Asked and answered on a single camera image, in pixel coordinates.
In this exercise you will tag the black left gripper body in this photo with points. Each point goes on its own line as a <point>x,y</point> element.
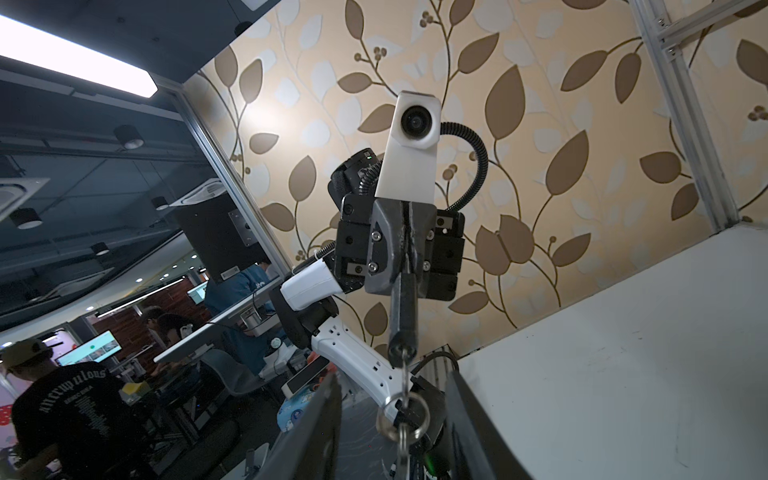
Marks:
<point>444,254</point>

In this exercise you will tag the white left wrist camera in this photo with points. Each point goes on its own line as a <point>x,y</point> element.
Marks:
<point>409,166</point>

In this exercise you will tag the black padlock with ring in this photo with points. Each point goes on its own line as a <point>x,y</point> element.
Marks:
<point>404,419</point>

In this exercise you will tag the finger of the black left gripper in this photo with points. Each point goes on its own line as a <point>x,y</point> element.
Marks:
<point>422,218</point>
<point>396,288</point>

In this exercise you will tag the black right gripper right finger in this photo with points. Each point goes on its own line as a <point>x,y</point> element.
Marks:
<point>478,450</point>

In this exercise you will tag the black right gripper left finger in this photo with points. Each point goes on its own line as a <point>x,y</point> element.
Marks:
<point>309,450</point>

